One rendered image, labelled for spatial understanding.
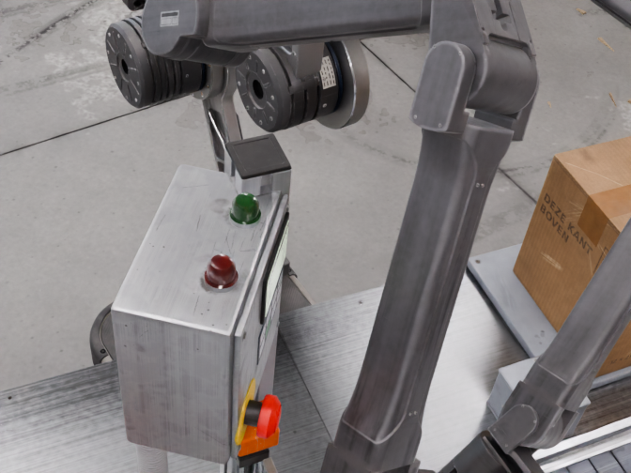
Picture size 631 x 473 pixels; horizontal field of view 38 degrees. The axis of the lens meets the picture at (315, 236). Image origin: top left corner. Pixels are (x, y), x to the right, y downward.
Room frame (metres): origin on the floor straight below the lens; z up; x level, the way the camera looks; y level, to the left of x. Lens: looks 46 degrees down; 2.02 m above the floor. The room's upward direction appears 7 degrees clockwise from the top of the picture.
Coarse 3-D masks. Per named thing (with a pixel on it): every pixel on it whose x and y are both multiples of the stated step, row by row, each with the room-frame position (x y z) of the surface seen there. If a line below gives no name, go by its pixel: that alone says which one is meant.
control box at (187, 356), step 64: (192, 192) 0.55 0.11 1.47; (192, 256) 0.48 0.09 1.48; (256, 256) 0.49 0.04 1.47; (128, 320) 0.42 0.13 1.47; (192, 320) 0.42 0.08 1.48; (256, 320) 0.46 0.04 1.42; (128, 384) 0.42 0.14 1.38; (192, 384) 0.41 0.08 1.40; (256, 384) 0.48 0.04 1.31; (192, 448) 0.41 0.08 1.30
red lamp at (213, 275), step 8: (216, 256) 0.46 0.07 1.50; (224, 256) 0.47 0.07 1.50; (208, 264) 0.46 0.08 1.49; (216, 264) 0.46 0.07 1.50; (224, 264) 0.46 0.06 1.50; (232, 264) 0.46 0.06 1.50; (208, 272) 0.45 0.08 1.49; (216, 272) 0.45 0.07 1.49; (224, 272) 0.45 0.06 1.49; (232, 272) 0.45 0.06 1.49; (208, 280) 0.45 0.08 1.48; (216, 280) 0.45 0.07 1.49; (224, 280) 0.45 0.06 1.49; (232, 280) 0.45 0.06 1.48; (208, 288) 0.45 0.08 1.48; (216, 288) 0.45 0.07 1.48; (224, 288) 0.45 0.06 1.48; (232, 288) 0.45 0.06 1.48
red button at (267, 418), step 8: (264, 400) 0.44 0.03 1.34; (272, 400) 0.44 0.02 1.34; (248, 408) 0.44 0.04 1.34; (256, 408) 0.44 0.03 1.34; (264, 408) 0.44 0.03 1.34; (272, 408) 0.44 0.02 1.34; (280, 408) 0.44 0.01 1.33; (248, 416) 0.43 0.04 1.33; (256, 416) 0.43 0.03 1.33; (264, 416) 0.43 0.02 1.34; (272, 416) 0.43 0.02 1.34; (280, 416) 0.44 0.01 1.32; (248, 424) 0.43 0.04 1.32; (256, 424) 0.43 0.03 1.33; (264, 424) 0.42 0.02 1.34; (272, 424) 0.43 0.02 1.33; (256, 432) 0.42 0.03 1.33; (264, 432) 0.42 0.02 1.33; (272, 432) 0.42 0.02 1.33
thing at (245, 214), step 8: (248, 192) 0.54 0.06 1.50; (240, 200) 0.53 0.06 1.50; (248, 200) 0.53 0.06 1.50; (256, 200) 0.53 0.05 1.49; (232, 208) 0.53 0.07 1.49; (240, 208) 0.52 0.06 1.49; (248, 208) 0.52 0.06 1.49; (256, 208) 0.53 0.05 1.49; (232, 216) 0.52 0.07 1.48; (240, 216) 0.52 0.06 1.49; (248, 216) 0.52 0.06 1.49; (256, 216) 0.53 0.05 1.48; (240, 224) 0.52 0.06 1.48; (248, 224) 0.52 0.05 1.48; (256, 224) 0.52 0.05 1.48
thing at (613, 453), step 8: (616, 448) 0.74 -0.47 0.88; (624, 448) 0.74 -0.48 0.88; (600, 456) 0.72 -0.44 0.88; (608, 456) 0.72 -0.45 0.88; (616, 456) 0.73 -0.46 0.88; (624, 456) 0.73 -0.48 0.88; (576, 464) 0.70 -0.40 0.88; (584, 464) 0.71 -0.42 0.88; (592, 464) 0.71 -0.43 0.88; (600, 464) 0.71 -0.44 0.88; (608, 464) 0.71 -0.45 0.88; (616, 464) 0.71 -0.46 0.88; (624, 464) 0.71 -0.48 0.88; (552, 472) 0.69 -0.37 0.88; (560, 472) 0.69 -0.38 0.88; (568, 472) 0.69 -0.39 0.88; (576, 472) 0.69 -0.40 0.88; (584, 472) 0.69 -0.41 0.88; (592, 472) 0.69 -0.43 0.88; (600, 472) 0.70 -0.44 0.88; (608, 472) 0.70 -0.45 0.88; (616, 472) 0.70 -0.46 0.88; (624, 472) 0.70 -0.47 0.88
